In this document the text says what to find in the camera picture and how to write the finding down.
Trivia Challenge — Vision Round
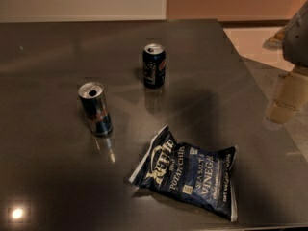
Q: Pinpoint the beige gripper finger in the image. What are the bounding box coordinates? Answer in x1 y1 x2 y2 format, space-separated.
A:
274 66 308 111
266 99 297 124

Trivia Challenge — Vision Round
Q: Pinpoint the blue kettle chip bag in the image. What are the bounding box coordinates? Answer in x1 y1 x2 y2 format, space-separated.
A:
129 126 238 222

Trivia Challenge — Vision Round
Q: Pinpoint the blue pepsi can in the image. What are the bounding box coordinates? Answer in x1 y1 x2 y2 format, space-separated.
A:
142 43 166 89

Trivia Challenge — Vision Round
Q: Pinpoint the red bull can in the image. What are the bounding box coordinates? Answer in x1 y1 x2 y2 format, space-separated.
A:
78 82 112 137

